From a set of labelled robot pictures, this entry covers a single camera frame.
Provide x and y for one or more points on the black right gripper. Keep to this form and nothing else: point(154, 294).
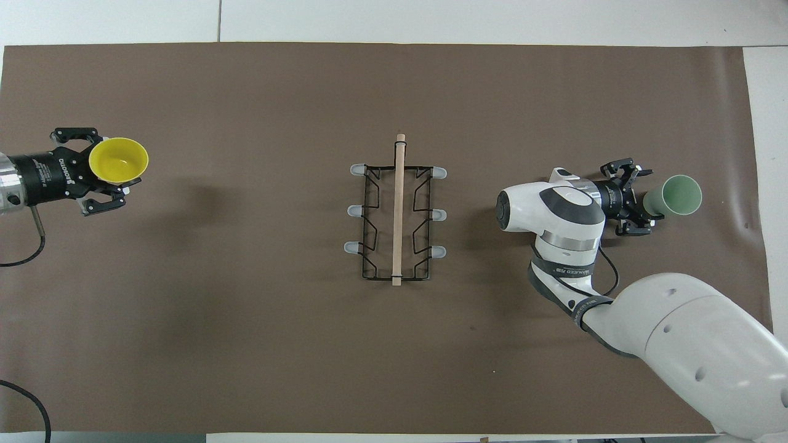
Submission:
point(619, 198)

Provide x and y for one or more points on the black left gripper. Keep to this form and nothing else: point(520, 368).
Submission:
point(52, 177)

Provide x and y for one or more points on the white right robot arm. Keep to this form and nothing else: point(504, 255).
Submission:
point(677, 332)

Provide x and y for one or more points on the pale green plastic cup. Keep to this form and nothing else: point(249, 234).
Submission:
point(677, 195)

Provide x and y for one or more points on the brown table mat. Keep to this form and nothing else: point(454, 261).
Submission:
point(246, 338)

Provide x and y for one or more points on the yellow plastic cup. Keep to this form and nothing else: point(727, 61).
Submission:
point(117, 161)

